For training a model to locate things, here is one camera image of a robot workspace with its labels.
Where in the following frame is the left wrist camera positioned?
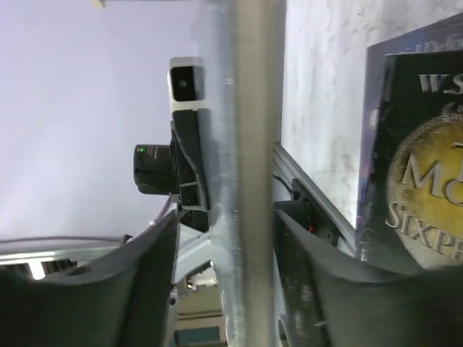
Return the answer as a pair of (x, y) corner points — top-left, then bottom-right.
(167, 56), (206, 113)

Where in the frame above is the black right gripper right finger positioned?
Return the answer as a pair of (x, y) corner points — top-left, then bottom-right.
(276, 210), (462, 346)

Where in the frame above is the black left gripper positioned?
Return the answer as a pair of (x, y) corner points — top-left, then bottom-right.
(133, 110), (210, 231)

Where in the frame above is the black Moon and Sixpence book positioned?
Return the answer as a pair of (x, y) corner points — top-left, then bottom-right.
(357, 51), (462, 273)

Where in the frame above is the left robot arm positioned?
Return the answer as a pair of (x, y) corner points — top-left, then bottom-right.
(133, 108), (217, 290)

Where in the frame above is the purple Robinson Crusoe book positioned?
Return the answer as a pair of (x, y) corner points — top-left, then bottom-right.
(356, 13), (462, 262)

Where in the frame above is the white two-tier wooden shelf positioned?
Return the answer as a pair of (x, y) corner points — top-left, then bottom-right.
(90, 0), (286, 347)

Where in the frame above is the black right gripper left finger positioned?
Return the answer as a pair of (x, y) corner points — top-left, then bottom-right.
(1, 212), (178, 346)

